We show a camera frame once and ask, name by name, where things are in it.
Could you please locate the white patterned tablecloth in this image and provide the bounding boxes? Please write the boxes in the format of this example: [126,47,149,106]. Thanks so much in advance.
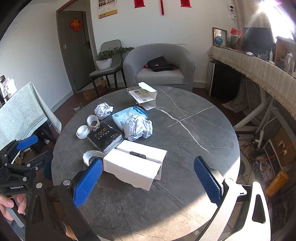
[0,82,62,148]

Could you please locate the wall calendar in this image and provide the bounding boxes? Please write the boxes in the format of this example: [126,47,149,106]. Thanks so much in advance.
[97,0,117,19]

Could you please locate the black cabinet under desk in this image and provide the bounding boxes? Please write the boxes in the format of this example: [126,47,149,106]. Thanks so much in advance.
[206,60,242,103]

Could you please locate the white security camera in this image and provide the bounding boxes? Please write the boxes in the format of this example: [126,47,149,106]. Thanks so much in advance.
[229,5,234,14]

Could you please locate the blue white tissue pack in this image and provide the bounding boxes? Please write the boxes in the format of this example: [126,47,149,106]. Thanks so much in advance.
[112,106,147,131]

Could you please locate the white paper cup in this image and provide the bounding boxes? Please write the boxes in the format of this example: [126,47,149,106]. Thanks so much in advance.
[82,150,106,167]

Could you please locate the white tape roll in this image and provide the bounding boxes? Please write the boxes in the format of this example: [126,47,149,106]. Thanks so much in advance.
[76,125,90,140]

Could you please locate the round grey marble table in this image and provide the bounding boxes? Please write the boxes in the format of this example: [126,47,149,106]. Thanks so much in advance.
[51,85,241,241]

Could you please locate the potted green plant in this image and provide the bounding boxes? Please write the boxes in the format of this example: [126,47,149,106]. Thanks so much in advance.
[96,47,134,70]

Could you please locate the black handbag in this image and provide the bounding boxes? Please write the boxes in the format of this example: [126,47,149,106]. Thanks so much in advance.
[147,56,177,72]

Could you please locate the framed picture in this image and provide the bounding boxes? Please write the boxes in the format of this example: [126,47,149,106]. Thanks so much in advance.
[212,27,227,47]

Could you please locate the grey armchair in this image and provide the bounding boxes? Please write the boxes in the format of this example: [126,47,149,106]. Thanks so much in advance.
[123,43,195,92]

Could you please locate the black monitor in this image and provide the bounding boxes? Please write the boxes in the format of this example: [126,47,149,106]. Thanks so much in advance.
[242,27,276,56]

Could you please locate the brown cardboard box on floor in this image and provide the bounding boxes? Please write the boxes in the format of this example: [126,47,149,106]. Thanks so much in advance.
[83,80,108,100]

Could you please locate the red wall scroll left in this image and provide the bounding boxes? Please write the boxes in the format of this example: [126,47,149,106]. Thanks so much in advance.
[134,0,145,8]

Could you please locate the grey dining chair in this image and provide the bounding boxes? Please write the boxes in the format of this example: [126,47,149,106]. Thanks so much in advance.
[89,39,127,97]

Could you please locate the brown cardboard tape core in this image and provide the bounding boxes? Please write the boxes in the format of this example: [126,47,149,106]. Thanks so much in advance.
[86,114,100,131]

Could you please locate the black Face tissue pack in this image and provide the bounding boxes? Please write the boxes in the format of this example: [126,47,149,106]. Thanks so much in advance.
[87,123,123,154]

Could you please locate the person's left hand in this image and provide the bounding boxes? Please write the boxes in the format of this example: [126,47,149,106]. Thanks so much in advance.
[0,194,27,221]

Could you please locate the white cardboard box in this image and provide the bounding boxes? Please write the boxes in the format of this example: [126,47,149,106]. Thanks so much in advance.
[103,140,167,191]

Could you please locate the red fu door sticker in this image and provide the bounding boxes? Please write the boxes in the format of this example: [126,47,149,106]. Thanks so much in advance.
[69,18,83,32]

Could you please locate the beige fringed desk cloth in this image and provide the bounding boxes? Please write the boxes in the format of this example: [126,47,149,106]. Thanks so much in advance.
[208,46,296,118]

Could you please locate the red chinese knot ornament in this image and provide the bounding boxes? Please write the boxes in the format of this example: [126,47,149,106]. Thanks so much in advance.
[160,0,165,16]

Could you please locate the orange bottle on floor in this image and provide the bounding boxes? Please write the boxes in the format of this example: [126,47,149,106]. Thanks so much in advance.
[265,170,289,197]

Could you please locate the small white paper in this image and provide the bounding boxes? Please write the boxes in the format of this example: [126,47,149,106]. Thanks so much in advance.
[94,102,113,120]

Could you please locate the small blue globe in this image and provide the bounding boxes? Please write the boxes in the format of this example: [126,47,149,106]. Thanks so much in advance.
[214,36,223,47]

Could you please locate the large white paper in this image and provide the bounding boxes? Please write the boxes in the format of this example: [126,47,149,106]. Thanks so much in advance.
[123,113,153,142]

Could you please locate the white printed carton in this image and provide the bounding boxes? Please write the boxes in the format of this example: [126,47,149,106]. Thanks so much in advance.
[127,82,158,110]

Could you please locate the grey door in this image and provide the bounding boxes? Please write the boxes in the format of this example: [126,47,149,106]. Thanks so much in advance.
[57,11,96,93]

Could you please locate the red wall scroll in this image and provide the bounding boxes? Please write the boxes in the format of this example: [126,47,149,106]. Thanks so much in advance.
[134,0,145,8]
[180,0,191,8]

